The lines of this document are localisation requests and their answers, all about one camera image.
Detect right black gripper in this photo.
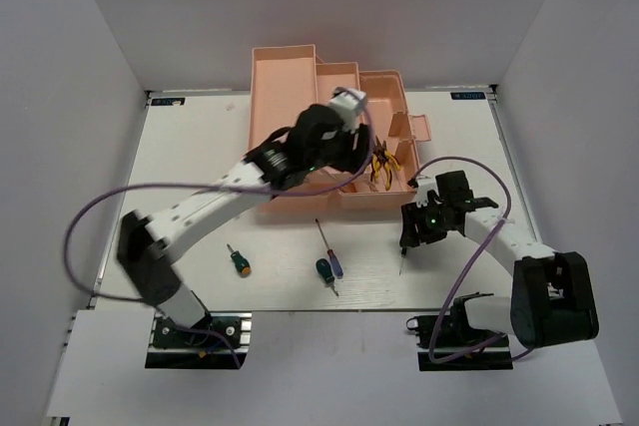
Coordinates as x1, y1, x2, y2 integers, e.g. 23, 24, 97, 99
400, 198, 455, 247

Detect black green precision screwdriver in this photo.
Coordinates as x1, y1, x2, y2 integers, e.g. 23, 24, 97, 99
398, 247, 407, 275

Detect yellow long nose pliers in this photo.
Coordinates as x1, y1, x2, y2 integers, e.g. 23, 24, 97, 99
369, 137, 401, 192

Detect pink plastic toolbox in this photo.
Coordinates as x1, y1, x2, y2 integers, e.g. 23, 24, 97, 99
247, 45, 430, 213

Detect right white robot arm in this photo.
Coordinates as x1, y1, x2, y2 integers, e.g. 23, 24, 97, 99
399, 171, 599, 348

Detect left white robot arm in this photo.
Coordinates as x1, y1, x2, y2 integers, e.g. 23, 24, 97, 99
116, 92, 372, 345

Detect stubby green grey screwdriver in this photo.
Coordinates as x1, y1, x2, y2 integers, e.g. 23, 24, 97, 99
316, 258, 339, 296

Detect stubby green orange screwdriver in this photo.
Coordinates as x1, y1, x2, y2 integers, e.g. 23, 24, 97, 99
227, 244, 252, 277

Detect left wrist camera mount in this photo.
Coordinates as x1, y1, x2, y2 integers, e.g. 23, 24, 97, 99
327, 87, 367, 133

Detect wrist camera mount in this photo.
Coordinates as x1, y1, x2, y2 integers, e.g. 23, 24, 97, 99
407, 174, 439, 208
327, 87, 367, 133

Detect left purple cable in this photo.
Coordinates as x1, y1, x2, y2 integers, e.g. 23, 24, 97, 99
65, 89, 378, 367

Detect purple cable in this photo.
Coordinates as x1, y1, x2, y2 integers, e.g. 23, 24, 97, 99
416, 156, 530, 365
65, 89, 378, 367

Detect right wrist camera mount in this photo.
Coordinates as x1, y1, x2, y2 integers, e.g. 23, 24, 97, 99
407, 174, 439, 208

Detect blue red handled screwdriver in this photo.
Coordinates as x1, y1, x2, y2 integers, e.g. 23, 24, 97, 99
315, 218, 343, 279

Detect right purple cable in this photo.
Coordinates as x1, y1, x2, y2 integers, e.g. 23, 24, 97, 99
416, 156, 530, 365

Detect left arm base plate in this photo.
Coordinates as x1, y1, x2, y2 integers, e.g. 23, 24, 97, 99
145, 312, 252, 370

